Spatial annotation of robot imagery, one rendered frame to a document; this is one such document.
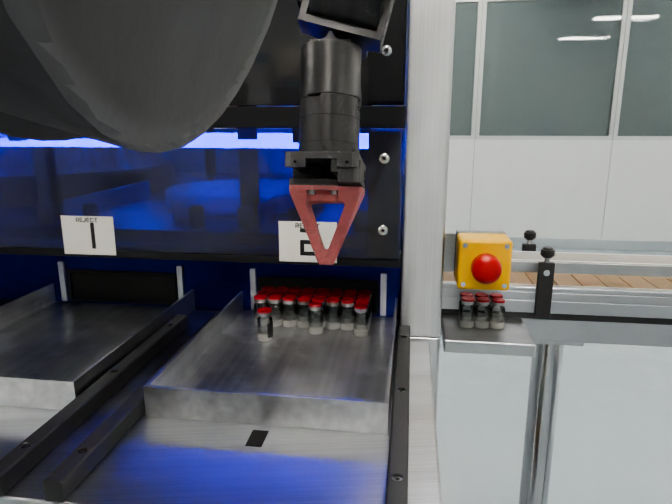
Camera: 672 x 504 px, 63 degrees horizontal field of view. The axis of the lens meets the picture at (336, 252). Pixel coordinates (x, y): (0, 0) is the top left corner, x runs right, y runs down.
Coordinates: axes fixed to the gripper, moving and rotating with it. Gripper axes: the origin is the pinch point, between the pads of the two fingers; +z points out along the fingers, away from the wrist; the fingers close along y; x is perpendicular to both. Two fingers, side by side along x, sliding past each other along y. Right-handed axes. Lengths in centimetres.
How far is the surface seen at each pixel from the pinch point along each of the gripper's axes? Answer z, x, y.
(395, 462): 17.7, -7.1, -4.1
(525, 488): 43, -31, 51
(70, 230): -2, 43, 27
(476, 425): 73, -40, 172
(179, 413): 17.4, 15.9, 3.9
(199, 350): 13.7, 19.1, 18.1
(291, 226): -3.2, 8.6, 25.9
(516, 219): -22, -118, 490
